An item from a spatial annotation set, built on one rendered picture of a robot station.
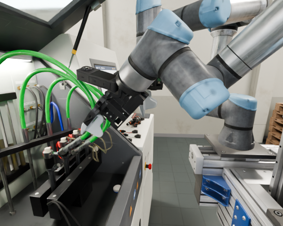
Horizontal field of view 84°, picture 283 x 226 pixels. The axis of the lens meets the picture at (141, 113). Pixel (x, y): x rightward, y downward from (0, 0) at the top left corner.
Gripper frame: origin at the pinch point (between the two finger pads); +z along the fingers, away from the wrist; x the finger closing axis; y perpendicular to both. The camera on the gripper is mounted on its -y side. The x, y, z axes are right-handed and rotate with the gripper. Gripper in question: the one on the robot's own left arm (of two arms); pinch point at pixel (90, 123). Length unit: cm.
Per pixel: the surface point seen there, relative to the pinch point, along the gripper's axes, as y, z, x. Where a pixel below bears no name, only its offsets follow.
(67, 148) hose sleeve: -0.1, 9.8, -5.0
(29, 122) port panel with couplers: -25.9, 40.1, 9.8
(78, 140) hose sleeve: 1.1, 5.1, -3.5
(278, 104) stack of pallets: 189, -30, 292
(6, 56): -29.9, 0.9, -1.8
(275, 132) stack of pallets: 230, 4, 285
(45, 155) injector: -3.7, 16.9, -7.5
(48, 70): -22.8, 1.8, 6.3
